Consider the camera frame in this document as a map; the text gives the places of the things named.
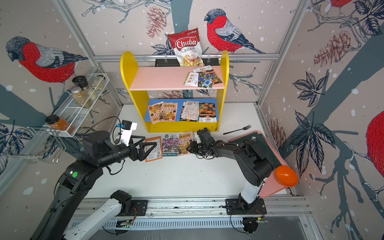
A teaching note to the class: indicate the white text seed bag lower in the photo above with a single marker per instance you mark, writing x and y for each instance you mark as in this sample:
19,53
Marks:
190,111

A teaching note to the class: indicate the market stall bag lower left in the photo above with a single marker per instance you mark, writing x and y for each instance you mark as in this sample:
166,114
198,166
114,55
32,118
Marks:
155,112

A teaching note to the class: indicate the chrome wire hook rack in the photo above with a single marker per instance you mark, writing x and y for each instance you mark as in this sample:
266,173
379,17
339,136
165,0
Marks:
32,144

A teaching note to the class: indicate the black lid spice jar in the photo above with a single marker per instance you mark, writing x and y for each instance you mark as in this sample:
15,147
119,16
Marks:
82,82

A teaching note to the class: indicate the blue flower seed bag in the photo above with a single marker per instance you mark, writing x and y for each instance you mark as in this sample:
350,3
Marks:
202,80

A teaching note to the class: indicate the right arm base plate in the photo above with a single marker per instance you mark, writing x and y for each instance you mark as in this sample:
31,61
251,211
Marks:
241,207

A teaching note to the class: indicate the clear spice jar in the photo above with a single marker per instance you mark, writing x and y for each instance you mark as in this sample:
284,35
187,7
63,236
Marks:
99,83

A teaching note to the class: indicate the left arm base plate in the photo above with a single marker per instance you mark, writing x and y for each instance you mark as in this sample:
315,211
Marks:
133,208

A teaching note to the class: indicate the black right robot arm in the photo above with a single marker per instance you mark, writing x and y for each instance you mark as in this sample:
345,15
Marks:
254,156

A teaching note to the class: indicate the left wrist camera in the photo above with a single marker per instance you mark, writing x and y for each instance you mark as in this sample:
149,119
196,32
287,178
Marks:
126,129

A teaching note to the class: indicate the black plastic fork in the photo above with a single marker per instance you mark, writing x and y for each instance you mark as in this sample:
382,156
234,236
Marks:
242,129

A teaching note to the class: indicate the white wire spice rack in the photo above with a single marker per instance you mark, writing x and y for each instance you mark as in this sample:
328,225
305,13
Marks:
73,113

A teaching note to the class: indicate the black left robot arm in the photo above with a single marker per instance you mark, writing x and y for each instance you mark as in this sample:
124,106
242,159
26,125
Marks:
79,178

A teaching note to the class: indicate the orange flower seed bag lower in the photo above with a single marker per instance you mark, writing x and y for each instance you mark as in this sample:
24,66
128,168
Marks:
207,113

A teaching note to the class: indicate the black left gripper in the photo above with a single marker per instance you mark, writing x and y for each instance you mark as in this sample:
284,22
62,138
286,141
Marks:
135,155

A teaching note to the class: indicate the orange sauce jar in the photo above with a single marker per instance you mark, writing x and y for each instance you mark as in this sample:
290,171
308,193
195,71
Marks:
58,123

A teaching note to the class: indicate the pink tray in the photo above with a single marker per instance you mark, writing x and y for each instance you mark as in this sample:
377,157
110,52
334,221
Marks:
272,185

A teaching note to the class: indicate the silver lid spice jar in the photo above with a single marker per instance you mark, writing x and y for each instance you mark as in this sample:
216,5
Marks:
81,97

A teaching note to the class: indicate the purple flower seed bag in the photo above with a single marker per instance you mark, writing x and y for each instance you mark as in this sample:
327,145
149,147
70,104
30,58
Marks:
170,145

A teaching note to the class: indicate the orange white seed bag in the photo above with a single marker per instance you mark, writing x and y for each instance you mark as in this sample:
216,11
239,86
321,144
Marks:
157,152

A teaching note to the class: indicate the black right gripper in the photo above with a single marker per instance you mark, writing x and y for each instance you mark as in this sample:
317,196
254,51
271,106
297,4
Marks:
192,147

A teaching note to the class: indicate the orange flower seed bag top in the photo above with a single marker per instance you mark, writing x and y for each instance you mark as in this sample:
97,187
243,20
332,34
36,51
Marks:
204,69

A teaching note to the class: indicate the yellow two-tier shelf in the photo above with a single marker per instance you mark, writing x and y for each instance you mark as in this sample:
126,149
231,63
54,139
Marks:
138,81

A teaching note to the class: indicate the red Chuba chips bag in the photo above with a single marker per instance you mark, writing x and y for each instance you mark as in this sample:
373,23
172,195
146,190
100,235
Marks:
187,48

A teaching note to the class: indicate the orange flower seed bag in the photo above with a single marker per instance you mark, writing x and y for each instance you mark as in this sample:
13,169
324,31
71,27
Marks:
207,113
204,69

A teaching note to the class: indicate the black wall bracket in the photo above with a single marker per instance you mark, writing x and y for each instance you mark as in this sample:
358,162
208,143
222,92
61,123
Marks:
175,63

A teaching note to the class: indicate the market stall seed bag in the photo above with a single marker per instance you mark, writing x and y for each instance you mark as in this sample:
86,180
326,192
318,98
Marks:
184,141

